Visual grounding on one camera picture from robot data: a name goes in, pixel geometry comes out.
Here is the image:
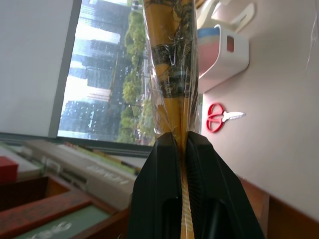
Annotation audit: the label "yellow plastic-wrapped book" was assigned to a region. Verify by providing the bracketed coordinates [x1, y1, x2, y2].
[142, 0, 203, 239]

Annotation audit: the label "white plastic holder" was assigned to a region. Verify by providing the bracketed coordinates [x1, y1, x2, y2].
[196, 0, 256, 33]

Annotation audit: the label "grey book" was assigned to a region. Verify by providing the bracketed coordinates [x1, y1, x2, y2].
[23, 139, 139, 212]

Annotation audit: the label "red-handled scissors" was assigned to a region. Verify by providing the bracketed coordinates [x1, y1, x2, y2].
[206, 102, 247, 133]

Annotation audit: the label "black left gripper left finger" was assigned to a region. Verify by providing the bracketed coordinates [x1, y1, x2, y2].
[127, 132, 186, 239]

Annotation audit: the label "grey window frame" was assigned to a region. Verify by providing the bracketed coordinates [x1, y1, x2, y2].
[48, 0, 153, 158]

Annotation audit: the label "thin green-edged book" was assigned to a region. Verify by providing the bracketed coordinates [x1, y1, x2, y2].
[64, 141, 142, 175]

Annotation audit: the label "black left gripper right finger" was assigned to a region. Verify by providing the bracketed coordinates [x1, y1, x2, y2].
[185, 131, 265, 239]

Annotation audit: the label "white plastic storage bin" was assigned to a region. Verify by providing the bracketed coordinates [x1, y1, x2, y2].
[196, 24, 251, 94]

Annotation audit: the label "red box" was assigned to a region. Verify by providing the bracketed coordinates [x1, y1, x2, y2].
[0, 156, 19, 185]

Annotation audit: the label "green book with white print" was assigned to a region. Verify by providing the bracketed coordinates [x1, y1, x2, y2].
[14, 204, 112, 239]

